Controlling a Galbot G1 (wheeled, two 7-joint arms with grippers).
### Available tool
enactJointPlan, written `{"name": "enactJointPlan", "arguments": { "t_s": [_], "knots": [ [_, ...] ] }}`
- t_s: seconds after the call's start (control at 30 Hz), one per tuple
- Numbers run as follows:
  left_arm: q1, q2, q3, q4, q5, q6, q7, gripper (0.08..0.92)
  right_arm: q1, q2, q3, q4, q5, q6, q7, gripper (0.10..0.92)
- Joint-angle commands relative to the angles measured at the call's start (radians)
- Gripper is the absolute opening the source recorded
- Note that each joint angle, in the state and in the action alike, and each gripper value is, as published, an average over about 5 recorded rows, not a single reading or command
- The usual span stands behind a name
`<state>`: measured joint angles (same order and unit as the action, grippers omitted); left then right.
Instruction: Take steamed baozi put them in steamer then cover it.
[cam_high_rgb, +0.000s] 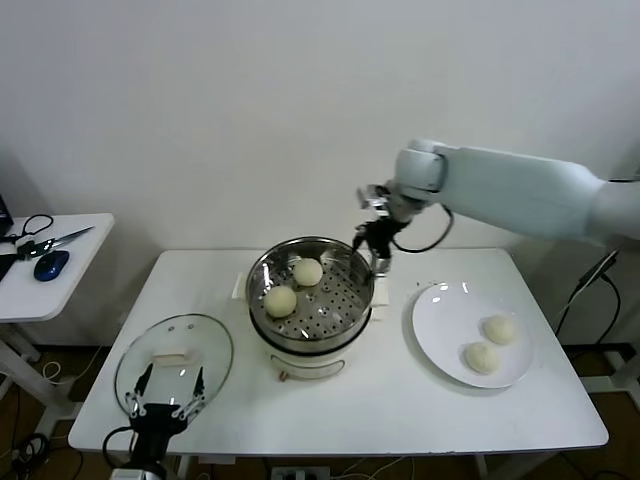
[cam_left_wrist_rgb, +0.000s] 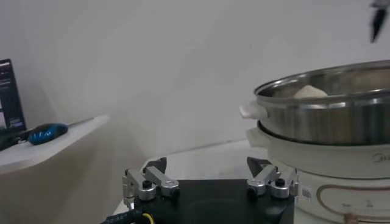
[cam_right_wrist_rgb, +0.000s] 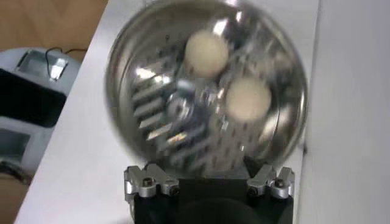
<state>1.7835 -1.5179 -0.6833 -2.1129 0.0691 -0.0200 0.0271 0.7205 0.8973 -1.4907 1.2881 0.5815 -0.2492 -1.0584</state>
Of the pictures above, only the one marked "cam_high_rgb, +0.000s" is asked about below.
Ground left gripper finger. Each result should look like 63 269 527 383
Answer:
124 363 154 418
172 366 207 419

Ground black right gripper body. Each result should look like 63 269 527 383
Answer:
355 217 404 257

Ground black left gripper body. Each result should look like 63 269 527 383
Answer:
128 402 191 471

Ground round glass pot lid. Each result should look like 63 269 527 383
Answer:
113 313 236 418

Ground white steamed baozi bun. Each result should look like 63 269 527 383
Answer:
481 314 518 346
463 341 501 376
292 258 324 288
263 285 298 319

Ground stainless steel steamer basket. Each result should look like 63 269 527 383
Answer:
231 235 391 347

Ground large white plate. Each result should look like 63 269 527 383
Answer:
410 282 536 391

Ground white electric cooker base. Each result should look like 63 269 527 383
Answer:
249 304 386 384

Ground white side table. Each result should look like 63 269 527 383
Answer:
0 213 116 436

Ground blue computer mouse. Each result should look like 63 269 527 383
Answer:
32 250 71 283

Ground black device with lights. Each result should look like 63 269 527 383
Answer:
13 238 57 262

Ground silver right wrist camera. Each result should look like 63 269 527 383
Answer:
355 183 397 222

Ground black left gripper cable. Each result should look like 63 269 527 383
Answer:
102 425 139 469

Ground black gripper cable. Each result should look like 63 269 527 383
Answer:
389 203 454 254
102 425 139 469

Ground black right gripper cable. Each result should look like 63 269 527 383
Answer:
389 203 454 254

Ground white floor cable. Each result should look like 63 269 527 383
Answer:
40 343 104 387

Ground black floor cable bundle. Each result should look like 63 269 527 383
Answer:
0 432 51 480

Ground black handled scissors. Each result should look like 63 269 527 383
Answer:
8 213 96 251

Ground black cable with connector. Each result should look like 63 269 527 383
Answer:
554 248 622 346

